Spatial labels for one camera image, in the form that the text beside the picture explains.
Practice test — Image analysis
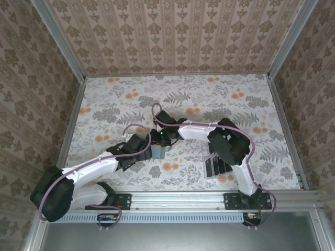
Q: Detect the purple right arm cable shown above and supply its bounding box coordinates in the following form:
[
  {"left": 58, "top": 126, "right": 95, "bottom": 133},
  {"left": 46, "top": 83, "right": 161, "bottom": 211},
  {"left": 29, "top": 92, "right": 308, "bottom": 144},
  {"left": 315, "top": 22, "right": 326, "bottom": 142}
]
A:
[{"left": 151, "top": 103, "right": 278, "bottom": 231}]

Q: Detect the aluminium frame post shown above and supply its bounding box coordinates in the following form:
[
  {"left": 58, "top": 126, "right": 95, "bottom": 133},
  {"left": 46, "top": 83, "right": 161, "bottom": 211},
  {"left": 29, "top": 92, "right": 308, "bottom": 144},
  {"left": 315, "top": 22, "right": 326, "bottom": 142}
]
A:
[
  {"left": 31, "top": 0, "right": 87, "bottom": 82},
  {"left": 268, "top": 0, "right": 315, "bottom": 79}
]

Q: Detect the grey metal sheet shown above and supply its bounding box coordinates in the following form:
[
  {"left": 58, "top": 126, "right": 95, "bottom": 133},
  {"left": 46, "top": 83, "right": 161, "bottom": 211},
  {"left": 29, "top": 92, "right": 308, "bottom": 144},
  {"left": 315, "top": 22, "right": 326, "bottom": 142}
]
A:
[{"left": 39, "top": 211, "right": 322, "bottom": 251}]

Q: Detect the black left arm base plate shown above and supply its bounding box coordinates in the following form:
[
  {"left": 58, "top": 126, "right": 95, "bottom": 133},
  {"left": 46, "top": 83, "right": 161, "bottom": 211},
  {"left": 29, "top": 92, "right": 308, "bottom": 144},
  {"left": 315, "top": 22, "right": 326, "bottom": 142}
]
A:
[{"left": 85, "top": 192, "right": 131, "bottom": 211}]

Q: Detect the clear acrylic card stand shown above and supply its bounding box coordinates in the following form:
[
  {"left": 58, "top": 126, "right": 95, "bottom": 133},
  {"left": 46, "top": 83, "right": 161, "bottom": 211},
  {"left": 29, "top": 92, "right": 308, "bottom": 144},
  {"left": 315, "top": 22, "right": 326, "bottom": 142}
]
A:
[{"left": 203, "top": 151, "right": 233, "bottom": 181}]

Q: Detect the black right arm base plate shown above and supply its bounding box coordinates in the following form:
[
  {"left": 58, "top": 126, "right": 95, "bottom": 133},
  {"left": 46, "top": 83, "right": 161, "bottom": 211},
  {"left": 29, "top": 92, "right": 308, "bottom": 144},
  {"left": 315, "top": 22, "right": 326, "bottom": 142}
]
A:
[{"left": 224, "top": 192, "right": 273, "bottom": 211}]

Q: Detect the small controller board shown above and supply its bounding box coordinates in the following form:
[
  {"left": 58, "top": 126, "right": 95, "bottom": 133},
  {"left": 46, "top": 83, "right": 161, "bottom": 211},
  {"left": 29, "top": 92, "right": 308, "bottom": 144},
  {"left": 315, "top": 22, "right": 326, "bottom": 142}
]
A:
[
  {"left": 98, "top": 213, "right": 118, "bottom": 223},
  {"left": 243, "top": 212, "right": 262, "bottom": 225}
]

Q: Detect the aluminium mounting rail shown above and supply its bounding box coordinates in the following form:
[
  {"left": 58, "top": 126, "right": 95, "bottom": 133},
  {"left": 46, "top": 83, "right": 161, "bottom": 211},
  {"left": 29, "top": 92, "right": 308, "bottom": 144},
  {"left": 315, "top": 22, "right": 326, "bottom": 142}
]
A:
[{"left": 39, "top": 190, "right": 321, "bottom": 210}]

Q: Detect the aluminium table side rail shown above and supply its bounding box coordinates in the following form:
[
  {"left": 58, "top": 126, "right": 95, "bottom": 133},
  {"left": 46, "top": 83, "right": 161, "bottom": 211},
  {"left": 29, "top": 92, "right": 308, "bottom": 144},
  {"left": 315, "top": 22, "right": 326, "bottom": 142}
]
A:
[
  {"left": 266, "top": 75, "right": 309, "bottom": 190},
  {"left": 56, "top": 78, "right": 86, "bottom": 191}
]

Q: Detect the grey slotted cable duct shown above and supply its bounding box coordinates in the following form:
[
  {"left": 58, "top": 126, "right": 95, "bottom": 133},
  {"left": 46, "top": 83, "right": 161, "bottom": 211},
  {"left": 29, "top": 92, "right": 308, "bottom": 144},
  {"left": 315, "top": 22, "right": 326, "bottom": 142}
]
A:
[{"left": 48, "top": 212, "right": 260, "bottom": 223}]

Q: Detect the floral table cover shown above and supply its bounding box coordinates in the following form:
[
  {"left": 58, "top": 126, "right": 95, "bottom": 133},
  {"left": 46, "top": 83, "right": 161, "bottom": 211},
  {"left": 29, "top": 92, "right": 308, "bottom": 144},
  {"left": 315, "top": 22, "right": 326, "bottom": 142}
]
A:
[{"left": 65, "top": 74, "right": 302, "bottom": 193}]

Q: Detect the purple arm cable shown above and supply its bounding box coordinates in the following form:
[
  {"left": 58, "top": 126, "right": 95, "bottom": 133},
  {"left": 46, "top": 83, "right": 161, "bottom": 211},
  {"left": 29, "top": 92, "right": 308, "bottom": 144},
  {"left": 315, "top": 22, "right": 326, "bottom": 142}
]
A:
[
  {"left": 151, "top": 103, "right": 278, "bottom": 231},
  {"left": 38, "top": 124, "right": 152, "bottom": 232}
]

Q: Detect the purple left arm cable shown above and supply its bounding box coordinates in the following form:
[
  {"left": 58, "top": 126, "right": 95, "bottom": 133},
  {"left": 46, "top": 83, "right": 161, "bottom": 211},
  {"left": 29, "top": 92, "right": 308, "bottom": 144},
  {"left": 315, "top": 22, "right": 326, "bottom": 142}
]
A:
[{"left": 38, "top": 124, "right": 152, "bottom": 232}]

